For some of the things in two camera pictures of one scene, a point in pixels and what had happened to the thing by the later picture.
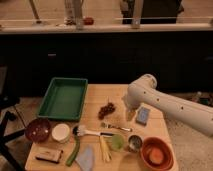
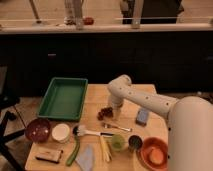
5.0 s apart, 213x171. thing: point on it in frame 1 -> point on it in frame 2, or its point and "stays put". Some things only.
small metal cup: (135, 143) stays put
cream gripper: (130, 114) -> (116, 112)
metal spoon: (81, 131) stays put
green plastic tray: (64, 99) stays put
